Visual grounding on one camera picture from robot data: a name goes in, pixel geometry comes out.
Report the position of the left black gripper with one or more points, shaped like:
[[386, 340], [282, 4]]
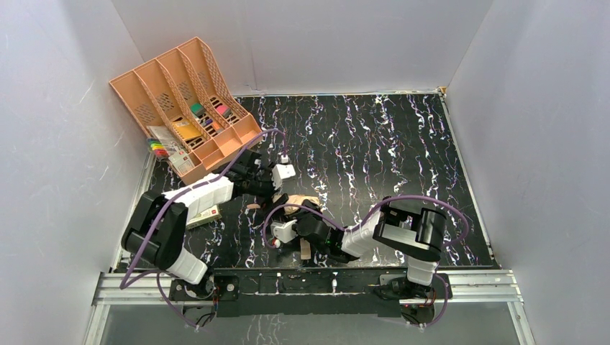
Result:
[[266, 189]]

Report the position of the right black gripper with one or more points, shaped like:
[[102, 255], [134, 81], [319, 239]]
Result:
[[296, 217]]

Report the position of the beige folding umbrella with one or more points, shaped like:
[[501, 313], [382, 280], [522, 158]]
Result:
[[287, 205]]

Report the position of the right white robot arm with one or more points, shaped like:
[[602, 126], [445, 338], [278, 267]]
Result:
[[416, 233]]

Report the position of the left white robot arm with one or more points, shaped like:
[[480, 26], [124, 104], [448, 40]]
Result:
[[156, 229]]

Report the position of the small white green box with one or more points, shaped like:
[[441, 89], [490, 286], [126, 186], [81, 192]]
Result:
[[209, 215]]

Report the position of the pink eraser block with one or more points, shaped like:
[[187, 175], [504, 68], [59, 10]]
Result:
[[224, 110]]

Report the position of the yellow notepad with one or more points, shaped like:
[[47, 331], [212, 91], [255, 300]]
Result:
[[185, 130]]

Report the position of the green eraser block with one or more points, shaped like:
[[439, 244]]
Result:
[[198, 110]]

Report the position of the colourful marker set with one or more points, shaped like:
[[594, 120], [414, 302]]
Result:
[[157, 149]]

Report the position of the white paper card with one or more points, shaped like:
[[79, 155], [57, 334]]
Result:
[[163, 135]]

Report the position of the orange plastic file organizer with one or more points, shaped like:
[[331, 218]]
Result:
[[162, 90]]

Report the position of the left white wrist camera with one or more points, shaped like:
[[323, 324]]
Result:
[[284, 170]]

